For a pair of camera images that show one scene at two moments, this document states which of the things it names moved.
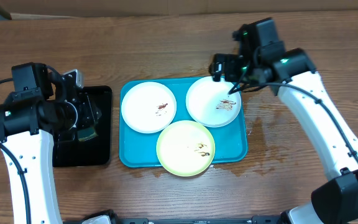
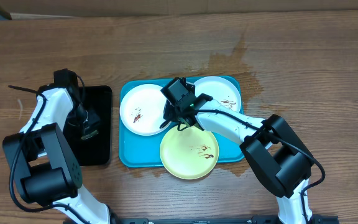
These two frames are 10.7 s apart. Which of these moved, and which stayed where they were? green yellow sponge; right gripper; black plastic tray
Moved: right gripper
Stayed: green yellow sponge; black plastic tray
